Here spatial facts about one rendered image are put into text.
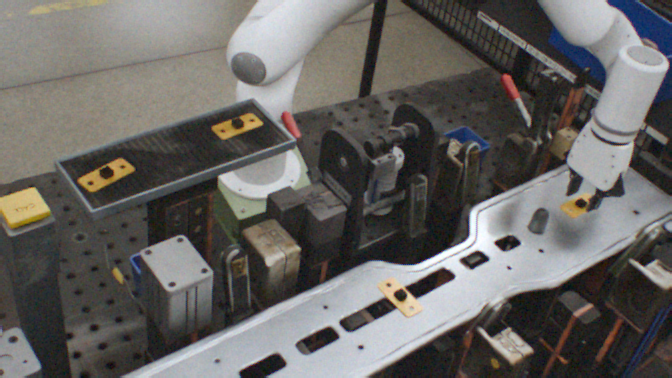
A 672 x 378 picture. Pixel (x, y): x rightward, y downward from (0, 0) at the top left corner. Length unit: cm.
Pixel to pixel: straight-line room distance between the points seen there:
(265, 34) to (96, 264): 63
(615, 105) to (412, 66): 241
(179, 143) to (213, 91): 214
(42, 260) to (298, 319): 40
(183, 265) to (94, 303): 53
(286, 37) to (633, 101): 62
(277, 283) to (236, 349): 14
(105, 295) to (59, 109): 175
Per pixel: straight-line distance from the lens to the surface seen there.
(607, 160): 159
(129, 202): 129
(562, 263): 157
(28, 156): 323
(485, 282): 148
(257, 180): 184
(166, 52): 377
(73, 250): 187
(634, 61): 149
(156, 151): 138
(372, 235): 155
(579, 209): 169
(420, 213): 153
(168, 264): 127
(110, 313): 175
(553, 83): 164
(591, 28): 144
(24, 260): 133
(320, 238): 143
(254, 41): 156
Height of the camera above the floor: 204
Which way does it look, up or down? 41 degrees down
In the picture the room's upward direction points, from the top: 9 degrees clockwise
